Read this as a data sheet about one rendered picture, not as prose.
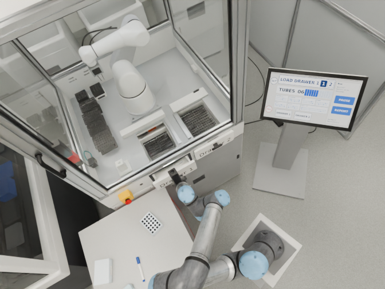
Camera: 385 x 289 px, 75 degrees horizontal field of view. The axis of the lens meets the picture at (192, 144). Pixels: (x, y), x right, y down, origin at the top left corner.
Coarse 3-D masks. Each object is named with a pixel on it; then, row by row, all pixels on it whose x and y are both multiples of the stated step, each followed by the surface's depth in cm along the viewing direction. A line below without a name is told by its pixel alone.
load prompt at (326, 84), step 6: (282, 78) 146; (288, 78) 145; (294, 78) 144; (300, 78) 143; (306, 78) 142; (312, 78) 141; (288, 84) 146; (294, 84) 145; (300, 84) 144; (306, 84) 143; (312, 84) 142; (318, 84) 142; (324, 84) 141; (330, 84) 140
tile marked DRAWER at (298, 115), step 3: (297, 111) 150; (294, 114) 151; (297, 114) 150; (300, 114) 150; (303, 114) 149; (306, 114) 149; (309, 114) 148; (294, 117) 152; (297, 117) 151; (300, 117) 151; (303, 117) 150; (306, 117) 150; (309, 117) 149; (309, 120) 150
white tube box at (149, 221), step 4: (148, 212) 157; (144, 216) 156; (148, 216) 156; (152, 216) 155; (140, 220) 155; (144, 220) 155; (148, 220) 155; (152, 220) 154; (156, 220) 154; (144, 224) 156; (148, 224) 153; (152, 224) 153; (156, 224) 153; (160, 224) 152; (148, 228) 154; (152, 228) 154; (156, 228) 152; (160, 228) 153; (152, 232) 153; (156, 232) 152
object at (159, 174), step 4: (180, 160) 167; (184, 160) 166; (188, 160) 159; (172, 164) 166; (180, 164) 165; (184, 164) 165; (164, 168) 166; (172, 168) 165; (176, 168) 164; (156, 172) 165; (160, 172) 165; (164, 172) 164; (156, 176) 164; (160, 176) 163
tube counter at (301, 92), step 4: (300, 88) 145; (304, 88) 144; (300, 92) 146; (304, 92) 145; (308, 92) 144; (312, 92) 144; (316, 92) 143; (320, 92) 143; (324, 92) 142; (328, 92) 141; (332, 92) 141; (312, 96) 145; (316, 96) 144; (320, 96) 143; (324, 96) 143; (328, 96) 142
